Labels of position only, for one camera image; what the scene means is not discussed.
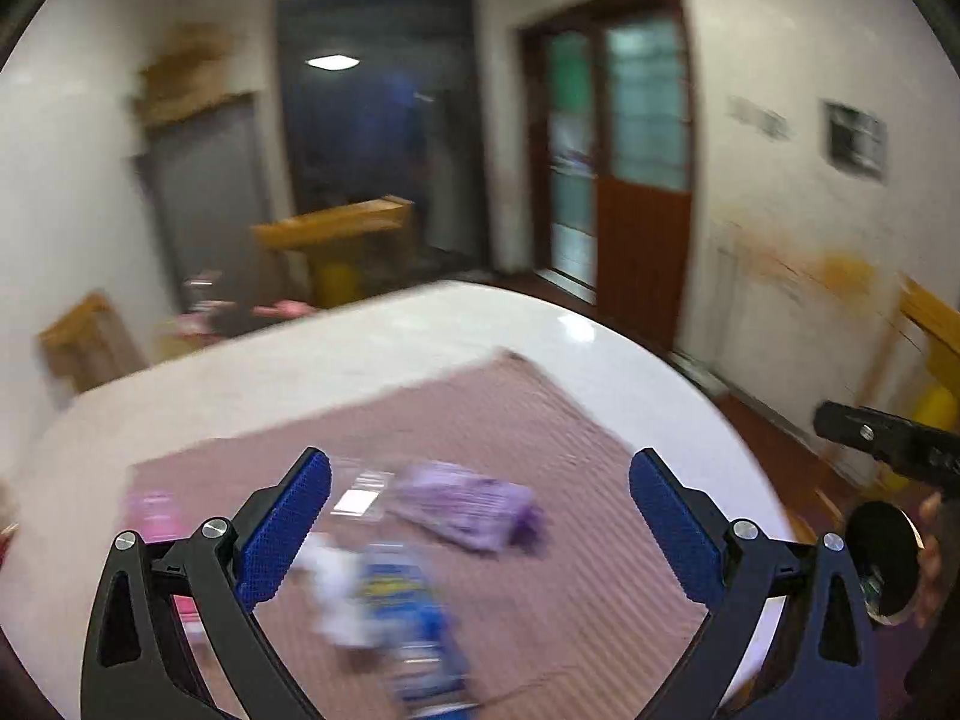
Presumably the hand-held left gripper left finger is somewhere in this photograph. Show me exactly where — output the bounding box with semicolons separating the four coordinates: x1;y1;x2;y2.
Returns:
81;448;332;720

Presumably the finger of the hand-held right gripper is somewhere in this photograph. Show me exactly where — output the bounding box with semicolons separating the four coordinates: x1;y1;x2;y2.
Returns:
814;401;960;488

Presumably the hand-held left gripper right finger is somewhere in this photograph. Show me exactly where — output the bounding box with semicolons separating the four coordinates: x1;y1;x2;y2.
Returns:
628;448;878;720

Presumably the clear plastic wrapper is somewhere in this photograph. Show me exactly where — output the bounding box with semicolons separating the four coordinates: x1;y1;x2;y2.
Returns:
326;457;398;522

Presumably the clear crushed plastic bottle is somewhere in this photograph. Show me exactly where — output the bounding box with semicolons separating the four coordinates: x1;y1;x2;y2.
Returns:
296;536;376;650

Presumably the pink plastic bottle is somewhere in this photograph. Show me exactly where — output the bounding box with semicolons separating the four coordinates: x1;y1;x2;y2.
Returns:
124;489;203;642

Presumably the blue and white bottle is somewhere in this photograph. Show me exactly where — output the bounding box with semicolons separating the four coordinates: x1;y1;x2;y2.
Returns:
352;547;477;713

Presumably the purple packet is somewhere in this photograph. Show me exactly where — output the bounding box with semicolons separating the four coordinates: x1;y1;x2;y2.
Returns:
386;461;548;556

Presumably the person's right hand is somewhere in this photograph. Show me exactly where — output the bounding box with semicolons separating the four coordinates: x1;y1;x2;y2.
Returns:
916;491;947;627

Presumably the yellow plastic object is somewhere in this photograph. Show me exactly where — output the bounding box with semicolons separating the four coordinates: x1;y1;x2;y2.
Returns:
911;382;960;432
311;259;361;308

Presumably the striped table cloth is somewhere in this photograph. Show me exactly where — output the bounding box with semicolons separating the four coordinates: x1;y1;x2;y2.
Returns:
127;351;796;720

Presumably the wooden chair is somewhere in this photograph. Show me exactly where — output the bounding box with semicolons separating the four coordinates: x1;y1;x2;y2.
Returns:
37;291;147;395
251;195;416;308
855;277;960;481

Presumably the pink child's tricycle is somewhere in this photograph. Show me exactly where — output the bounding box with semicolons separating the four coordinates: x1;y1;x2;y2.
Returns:
172;274;316;338

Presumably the wooden door with glass panel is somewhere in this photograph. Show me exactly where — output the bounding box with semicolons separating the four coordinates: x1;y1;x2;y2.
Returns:
596;11;697;350

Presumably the grey refrigerator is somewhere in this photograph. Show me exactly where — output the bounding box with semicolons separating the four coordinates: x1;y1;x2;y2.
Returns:
131;94;275;316

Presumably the dark sliding glass door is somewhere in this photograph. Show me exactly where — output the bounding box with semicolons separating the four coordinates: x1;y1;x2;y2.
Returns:
271;0;496;275

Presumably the cardboard box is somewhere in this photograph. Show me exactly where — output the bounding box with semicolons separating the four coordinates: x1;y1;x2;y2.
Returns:
135;22;233;128

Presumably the wooden door frame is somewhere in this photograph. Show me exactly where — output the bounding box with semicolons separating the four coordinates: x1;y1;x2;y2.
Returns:
516;0;702;293

